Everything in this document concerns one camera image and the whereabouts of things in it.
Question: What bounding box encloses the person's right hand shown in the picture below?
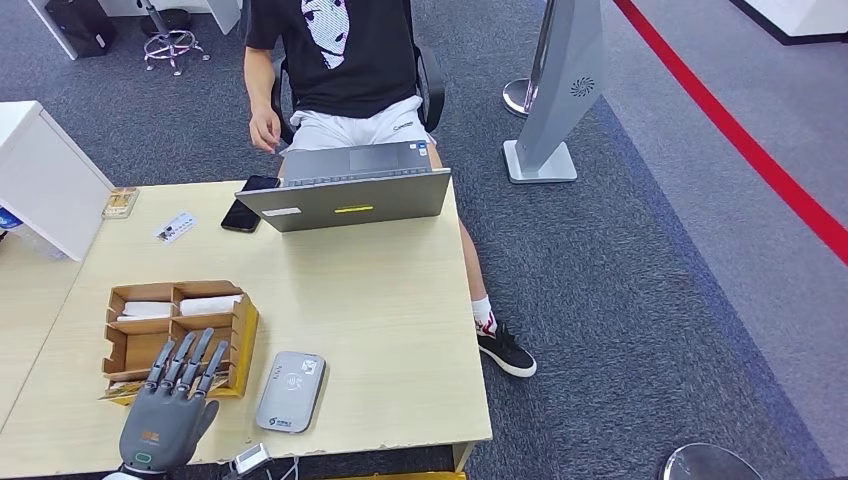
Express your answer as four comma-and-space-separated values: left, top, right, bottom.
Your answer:
248, 104, 283, 155

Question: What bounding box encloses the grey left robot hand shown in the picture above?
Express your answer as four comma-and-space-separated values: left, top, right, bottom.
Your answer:
119, 327, 229, 475

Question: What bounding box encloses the ID card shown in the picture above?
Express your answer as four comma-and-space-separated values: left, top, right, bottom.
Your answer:
153, 211, 199, 246

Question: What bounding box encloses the wooden card organizer box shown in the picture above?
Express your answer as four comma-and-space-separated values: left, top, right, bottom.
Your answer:
102, 281, 256, 392

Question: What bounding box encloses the person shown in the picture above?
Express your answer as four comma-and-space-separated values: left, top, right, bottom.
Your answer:
243, 0, 538, 379

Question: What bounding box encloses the white card stack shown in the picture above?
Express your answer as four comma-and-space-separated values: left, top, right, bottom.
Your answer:
178, 296, 243, 318
117, 302, 174, 324

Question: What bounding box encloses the grey card reader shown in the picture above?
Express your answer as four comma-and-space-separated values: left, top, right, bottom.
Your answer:
256, 351, 328, 436

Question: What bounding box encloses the small clear card box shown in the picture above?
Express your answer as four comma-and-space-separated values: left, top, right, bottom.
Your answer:
102, 187, 140, 221

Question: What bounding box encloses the black smartphone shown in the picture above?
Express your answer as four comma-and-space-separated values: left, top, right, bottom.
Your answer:
220, 175, 282, 234

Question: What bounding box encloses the grey laptop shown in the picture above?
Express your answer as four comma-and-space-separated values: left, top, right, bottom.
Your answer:
235, 140, 453, 234

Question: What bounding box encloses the yellow cardboard tray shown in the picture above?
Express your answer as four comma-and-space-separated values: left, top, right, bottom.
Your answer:
109, 298, 260, 407

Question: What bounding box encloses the white desk panel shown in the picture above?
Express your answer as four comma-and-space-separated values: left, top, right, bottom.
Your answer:
26, 0, 79, 62
203, 0, 243, 36

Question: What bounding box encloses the chrome stool base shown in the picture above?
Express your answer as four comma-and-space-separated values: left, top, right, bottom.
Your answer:
140, 0, 211, 77

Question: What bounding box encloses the black office chair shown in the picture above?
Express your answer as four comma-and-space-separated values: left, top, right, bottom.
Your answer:
270, 42, 446, 144

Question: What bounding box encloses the white cabinet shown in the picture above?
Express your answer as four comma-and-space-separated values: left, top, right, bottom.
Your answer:
0, 101, 115, 263

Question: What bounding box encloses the blue labelled plastic bottle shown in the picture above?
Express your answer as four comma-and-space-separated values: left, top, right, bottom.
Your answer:
0, 209, 68, 263

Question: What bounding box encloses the silver kiosk stand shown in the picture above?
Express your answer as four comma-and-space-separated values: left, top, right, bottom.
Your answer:
503, 0, 605, 185

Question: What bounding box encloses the white counter dark base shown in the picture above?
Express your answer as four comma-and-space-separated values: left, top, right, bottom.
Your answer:
727, 0, 848, 46

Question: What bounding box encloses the chrome round base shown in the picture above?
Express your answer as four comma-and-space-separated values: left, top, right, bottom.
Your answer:
662, 443, 764, 480

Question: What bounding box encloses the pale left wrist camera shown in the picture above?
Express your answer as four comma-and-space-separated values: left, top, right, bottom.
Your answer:
233, 442, 273, 476

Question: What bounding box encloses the chrome stanchion post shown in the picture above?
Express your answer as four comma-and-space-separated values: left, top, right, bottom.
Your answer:
501, 0, 559, 119

